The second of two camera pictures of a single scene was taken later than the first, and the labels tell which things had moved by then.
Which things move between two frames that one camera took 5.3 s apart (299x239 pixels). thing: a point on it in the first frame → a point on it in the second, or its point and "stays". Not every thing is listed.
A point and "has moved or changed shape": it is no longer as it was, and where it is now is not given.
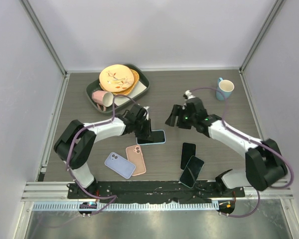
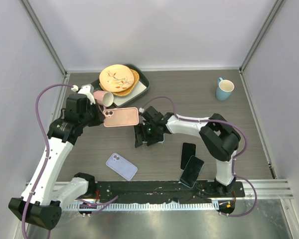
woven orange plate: [126, 91] stays
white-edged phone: [188, 150] stays
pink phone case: [135, 157] has moved or changed shape
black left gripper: [146, 134] → [99, 117]
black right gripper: [178, 110] → [141, 129]
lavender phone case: [120, 165] stays
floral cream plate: [116, 77] stays
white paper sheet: [138, 87] stays
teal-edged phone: [192, 172] stays
